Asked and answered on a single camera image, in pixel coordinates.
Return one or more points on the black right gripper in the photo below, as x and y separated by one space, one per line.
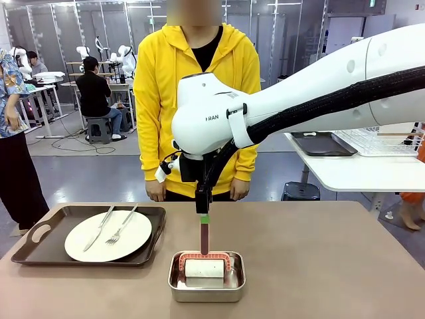
190 169

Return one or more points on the pink lint roller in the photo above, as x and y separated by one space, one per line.
205 242

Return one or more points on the white round plate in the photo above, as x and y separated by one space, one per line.
133 239

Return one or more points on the silver fork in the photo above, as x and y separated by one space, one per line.
121 224

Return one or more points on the silver table knife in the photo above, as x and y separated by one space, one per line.
99 227

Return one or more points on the dark brown serving tray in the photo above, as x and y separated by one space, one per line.
66 212
322 144

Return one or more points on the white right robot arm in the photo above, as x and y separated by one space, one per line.
299 96

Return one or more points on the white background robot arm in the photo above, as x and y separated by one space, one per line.
83 51
23 64
126 61

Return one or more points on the floral-shirt person's forearm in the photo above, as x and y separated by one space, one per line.
11 101

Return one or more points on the yellow-hoodie person's left forearm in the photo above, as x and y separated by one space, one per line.
245 163

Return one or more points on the yellow-hoodie person's left hand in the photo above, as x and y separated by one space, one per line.
239 190

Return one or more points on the yellow-hoodie person's right hand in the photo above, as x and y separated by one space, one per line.
155 192

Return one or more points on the floral-shirt person's hand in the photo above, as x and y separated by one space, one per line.
13 119

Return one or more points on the rectangular metal container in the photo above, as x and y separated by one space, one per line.
206 295

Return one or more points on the black round stool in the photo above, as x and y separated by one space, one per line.
302 192

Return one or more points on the person in yellow hoodie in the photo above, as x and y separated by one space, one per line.
159 83

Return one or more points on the grey plastic stool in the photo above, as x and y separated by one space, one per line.
98 129

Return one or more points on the wooden-top workbench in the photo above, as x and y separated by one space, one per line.
119 87

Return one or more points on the seated person in black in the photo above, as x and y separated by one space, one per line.
93 93

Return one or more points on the white side table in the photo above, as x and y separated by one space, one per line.
365 172

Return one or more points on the white cluttered desk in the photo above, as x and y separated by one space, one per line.
46 77

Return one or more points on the figure in orange skirt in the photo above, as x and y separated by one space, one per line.
411 212

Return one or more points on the seated person in grey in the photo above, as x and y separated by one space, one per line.
36 66

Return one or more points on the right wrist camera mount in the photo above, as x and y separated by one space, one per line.
164 169

